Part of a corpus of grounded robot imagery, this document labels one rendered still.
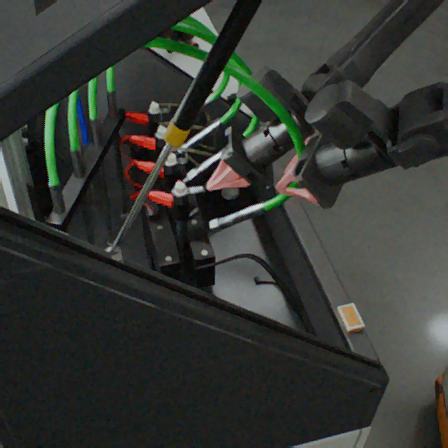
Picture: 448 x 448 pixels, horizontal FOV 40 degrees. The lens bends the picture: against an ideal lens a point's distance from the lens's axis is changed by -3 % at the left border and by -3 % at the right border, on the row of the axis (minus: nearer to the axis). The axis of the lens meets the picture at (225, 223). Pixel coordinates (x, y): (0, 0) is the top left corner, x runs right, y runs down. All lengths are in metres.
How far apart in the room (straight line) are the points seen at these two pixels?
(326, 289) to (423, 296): 1.34
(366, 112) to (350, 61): 0.24
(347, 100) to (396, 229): 1.95
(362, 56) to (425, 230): 1.77
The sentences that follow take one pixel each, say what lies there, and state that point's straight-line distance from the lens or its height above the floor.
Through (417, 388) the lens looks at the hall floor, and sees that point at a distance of 2.20.
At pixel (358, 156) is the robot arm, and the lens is 0.79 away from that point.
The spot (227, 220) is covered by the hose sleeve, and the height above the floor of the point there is 1.13.
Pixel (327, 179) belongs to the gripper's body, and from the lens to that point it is 0.83.
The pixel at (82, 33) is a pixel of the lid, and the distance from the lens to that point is 0.45.
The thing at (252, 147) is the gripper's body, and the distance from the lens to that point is 0.99.
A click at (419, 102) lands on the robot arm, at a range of 0.76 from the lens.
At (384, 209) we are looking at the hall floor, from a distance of 2.73.
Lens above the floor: 1.80
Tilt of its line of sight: 45 degrees down
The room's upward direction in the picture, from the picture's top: 2 degrees clockwise
